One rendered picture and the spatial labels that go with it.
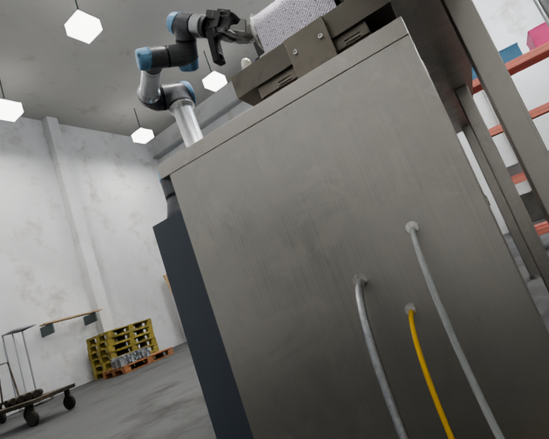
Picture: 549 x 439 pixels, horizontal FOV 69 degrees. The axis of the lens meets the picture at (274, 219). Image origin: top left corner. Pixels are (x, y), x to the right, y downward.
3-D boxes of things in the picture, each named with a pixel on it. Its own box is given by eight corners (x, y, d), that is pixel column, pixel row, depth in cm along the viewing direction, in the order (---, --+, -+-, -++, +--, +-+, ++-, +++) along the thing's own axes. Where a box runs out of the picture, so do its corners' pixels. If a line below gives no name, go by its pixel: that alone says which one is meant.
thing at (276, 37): (281, 94, 116) (260, 39, 119) (355, 49, 106) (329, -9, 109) (281, 93, 116) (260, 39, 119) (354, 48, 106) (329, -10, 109)
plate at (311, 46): (302, 85, 91) (286, 44, 93) (342, 62, 87) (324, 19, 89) (298, 82, 89) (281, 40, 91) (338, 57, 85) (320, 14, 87)
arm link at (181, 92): (193, 196, 172) (156, 96, 188) (225, 187, 177) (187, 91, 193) (193, 182, 161) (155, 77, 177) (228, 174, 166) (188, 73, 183)
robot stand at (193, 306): (221, 458, 144) (152, 226, 160) (253, 431, 161) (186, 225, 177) (265, 453, 135) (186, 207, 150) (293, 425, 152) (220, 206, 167)
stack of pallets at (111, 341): (138, 361, 1023) (129, 326, 1038) (162, 354, 979) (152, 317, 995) (92, 381, 910) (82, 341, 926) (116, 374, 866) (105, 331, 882)
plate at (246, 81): (267, 113, 114) (260, 95, 115) (403, 33, 97) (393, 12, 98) (237, 98, 99) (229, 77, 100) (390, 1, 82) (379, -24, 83)
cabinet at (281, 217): (423, 307, 312) (381, 205, 326) (511, 281, 285) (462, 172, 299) (281, 533, 87) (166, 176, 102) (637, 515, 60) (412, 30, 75)
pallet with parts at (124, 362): (127, 373, 756) (123, 355, 762) (102, 381, 801) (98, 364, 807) (175, 352, 859) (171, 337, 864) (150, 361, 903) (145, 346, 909)
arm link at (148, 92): (132, 93, 182) (132, 38, 137) (155, 90, 186) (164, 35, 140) (138, 118, 182) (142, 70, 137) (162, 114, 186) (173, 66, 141)
